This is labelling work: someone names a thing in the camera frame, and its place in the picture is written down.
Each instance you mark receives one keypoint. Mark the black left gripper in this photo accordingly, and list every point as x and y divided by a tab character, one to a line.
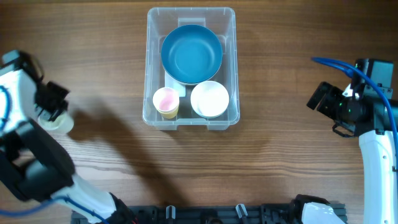
53	98

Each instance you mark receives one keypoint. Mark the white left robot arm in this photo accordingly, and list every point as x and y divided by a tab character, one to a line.
34	166

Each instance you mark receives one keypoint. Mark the pink small bowl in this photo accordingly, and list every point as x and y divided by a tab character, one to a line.
211	97

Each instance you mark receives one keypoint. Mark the clear plastic storage container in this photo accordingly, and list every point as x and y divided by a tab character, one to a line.
160	22

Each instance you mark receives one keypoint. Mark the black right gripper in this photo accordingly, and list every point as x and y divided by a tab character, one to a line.
321	97

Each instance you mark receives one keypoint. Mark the white paper label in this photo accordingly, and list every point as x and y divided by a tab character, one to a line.
171	83

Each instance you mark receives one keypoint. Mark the cream cup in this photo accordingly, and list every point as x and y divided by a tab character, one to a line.
63	124

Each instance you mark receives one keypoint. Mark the mint green small bowl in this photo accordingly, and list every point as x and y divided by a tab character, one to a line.
209	114

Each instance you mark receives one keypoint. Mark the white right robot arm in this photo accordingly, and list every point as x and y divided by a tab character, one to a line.
366	117

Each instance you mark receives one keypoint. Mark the dark blue bowl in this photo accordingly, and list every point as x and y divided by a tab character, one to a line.
191	54

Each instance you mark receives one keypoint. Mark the yellow cup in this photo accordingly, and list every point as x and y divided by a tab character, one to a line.
169	114

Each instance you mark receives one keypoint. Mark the pink cup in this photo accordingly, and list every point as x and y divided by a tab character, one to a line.
166	99

